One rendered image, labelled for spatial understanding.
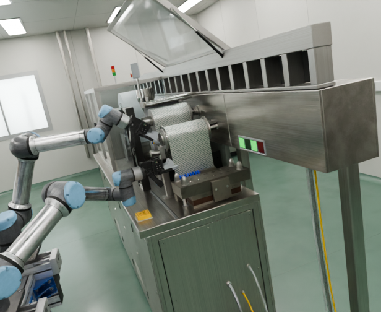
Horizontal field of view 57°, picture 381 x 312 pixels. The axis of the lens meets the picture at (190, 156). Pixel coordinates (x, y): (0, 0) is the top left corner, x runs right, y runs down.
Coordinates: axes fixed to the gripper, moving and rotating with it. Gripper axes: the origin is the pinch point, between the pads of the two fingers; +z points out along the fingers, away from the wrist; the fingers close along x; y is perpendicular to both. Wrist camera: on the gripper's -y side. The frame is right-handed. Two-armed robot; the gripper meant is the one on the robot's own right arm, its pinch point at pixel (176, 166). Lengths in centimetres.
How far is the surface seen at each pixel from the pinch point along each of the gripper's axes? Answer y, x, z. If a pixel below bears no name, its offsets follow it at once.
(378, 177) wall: -105, 111, 263
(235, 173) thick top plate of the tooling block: -6.8, -20.0, 25.2
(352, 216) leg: -19, -77, 47
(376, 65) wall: 22, 104, 263
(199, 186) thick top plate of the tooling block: -7.7, -20.0, 4.3
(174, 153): 7.8, -0.2, 0.3
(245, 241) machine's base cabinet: -43, -26, 22
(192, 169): -3.7, -0.3, 8.4
